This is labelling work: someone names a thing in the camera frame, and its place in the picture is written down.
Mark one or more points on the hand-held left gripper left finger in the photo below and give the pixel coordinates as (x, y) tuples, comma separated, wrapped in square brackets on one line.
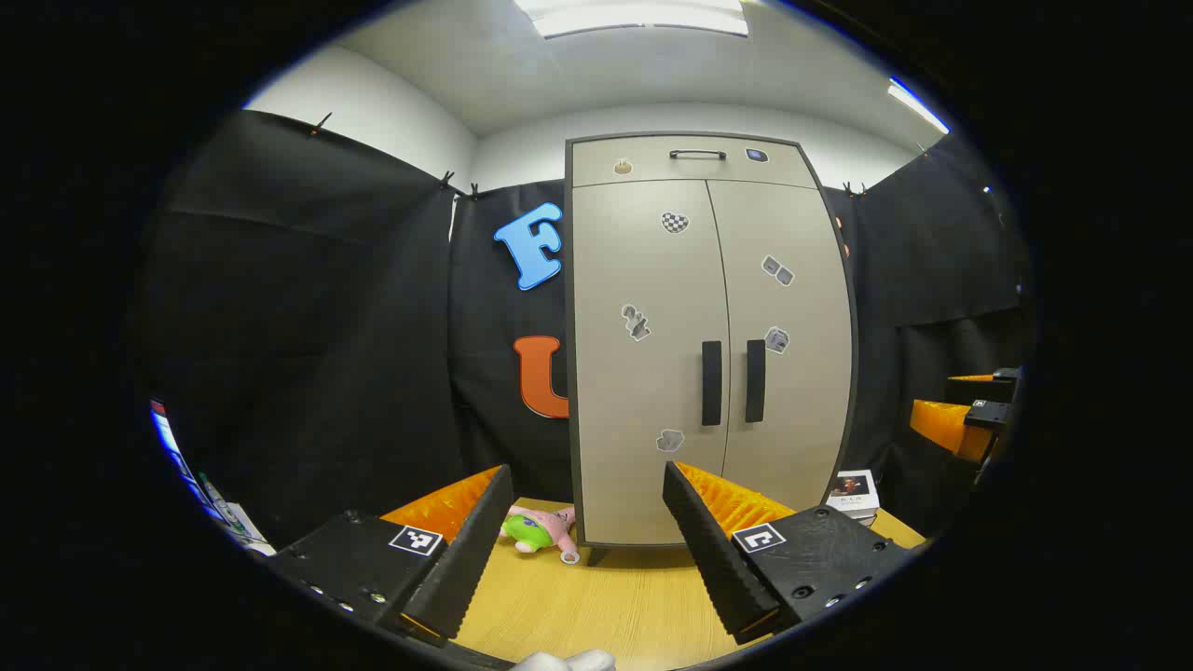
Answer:
[(471, 550)]

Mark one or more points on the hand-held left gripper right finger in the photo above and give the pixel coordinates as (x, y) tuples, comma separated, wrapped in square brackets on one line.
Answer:
[(713, 559)]

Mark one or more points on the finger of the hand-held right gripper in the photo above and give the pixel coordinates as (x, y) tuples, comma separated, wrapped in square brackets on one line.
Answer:
[(946, 429), (979, 391)]

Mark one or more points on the grey cabinet door dice stickers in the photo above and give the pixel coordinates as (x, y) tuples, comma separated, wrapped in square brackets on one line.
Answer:
[(802, 419)]

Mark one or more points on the grey cabinet door checkered sticker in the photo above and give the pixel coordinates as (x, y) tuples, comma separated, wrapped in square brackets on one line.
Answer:
[(643, 401)]

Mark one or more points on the grey double-door shoe cabinet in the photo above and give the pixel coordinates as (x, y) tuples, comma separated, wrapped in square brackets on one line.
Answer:
[(569, 373)]

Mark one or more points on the pink green plush toy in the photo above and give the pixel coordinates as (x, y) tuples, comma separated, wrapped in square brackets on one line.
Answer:
[(536, 531)]

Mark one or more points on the white photo booklet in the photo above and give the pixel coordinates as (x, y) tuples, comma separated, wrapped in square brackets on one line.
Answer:
[(853, 489)]

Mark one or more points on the white panel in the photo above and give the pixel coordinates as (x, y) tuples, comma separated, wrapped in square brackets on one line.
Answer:
[(238, 527)]

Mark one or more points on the black backdrop cloth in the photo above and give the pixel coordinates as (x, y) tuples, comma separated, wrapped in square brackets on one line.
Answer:
[(308, 326)]

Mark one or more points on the narrow ceiling light panel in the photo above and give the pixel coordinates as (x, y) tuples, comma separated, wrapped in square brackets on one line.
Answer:
[(918, 107)]

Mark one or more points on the large ceiling light panel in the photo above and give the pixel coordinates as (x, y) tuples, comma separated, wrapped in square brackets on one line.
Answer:
[(634, 17)]

